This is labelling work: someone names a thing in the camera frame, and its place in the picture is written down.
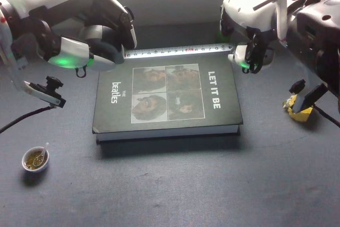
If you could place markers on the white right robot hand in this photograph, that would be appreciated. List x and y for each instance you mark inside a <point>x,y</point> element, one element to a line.
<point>247,1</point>

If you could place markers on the grey tape measure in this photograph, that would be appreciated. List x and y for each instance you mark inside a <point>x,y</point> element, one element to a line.
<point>172,51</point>

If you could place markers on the black Let It Be book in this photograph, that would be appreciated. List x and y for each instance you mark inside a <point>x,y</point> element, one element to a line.
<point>159,127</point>

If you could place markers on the yellow crumpled toy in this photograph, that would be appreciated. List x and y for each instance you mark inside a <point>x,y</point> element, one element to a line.
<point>302,115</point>

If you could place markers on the small white spoon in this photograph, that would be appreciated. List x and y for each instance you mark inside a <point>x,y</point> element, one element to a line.
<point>43,150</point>

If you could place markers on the small bowl of soup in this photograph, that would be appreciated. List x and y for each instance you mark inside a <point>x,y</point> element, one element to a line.
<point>35,161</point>

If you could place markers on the grey table cloth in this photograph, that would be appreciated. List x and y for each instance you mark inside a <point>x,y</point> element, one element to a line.
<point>186,189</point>

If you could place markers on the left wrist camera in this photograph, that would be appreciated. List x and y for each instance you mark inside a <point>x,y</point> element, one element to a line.
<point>47,94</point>

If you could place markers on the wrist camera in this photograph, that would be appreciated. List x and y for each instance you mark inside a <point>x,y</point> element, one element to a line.
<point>47,94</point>
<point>310,96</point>

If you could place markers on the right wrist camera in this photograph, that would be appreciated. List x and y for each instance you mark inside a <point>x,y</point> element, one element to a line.
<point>310,96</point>

